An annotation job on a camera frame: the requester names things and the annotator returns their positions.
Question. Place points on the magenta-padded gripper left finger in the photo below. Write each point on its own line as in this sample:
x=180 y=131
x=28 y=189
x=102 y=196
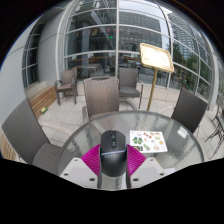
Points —
x=77 y=170

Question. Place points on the colourful picture menu card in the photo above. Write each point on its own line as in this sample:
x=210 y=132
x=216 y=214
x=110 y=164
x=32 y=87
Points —
x=148 y=141

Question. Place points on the black computer mouse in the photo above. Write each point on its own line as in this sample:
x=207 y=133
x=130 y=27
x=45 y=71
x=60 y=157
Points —
x=113 y=153

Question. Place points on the dark metal outdoor furniture group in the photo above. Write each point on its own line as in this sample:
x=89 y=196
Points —
x=216 y=130

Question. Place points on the wooden slat bench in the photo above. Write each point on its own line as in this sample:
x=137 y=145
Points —
x=43 y=100
x=7 y=146

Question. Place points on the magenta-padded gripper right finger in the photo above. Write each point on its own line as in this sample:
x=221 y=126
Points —
x=148 y=170

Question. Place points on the gold framed menu stand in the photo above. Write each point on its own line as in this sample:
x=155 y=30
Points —
x=156 y=57

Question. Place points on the grey wicker chair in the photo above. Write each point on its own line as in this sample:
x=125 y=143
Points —
x=128 y=81
x=68 y=80
x=101 y=96
x=190 y=110
x=25 y=133

